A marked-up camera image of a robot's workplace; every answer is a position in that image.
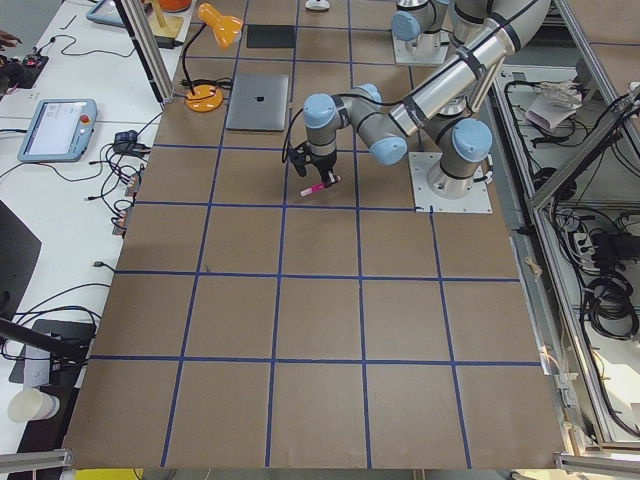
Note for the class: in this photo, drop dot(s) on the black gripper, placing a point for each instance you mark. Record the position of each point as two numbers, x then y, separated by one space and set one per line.
324 164

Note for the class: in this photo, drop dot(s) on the pink pen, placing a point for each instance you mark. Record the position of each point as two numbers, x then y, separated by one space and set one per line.
313 189

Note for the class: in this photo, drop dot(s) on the white computer mouse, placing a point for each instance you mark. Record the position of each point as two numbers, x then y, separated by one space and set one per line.
317 5

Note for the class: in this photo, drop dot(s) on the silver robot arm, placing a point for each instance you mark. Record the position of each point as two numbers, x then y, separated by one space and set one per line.
483 34
418 24

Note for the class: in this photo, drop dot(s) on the silver laptop notebook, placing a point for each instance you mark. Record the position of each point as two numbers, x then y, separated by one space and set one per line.
258 102

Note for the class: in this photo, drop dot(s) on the black mousepad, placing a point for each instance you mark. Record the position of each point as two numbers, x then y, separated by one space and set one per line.
261 36

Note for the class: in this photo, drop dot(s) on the black power adapter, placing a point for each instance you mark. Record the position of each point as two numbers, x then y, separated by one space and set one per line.
165 42

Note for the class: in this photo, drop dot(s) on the wooden stand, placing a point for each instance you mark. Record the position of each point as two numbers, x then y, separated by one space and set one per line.
164 25

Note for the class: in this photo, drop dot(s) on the blue teach pendant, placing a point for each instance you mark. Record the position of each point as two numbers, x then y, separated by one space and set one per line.
105 12
59 131

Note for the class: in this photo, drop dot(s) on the white paper cup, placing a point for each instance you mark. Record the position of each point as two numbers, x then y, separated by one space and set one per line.
32 405

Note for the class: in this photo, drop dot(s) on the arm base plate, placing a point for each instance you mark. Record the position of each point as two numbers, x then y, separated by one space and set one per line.
425 50
470 197

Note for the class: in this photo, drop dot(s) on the aluminium frame post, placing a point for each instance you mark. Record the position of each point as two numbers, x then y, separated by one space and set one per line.
144 43

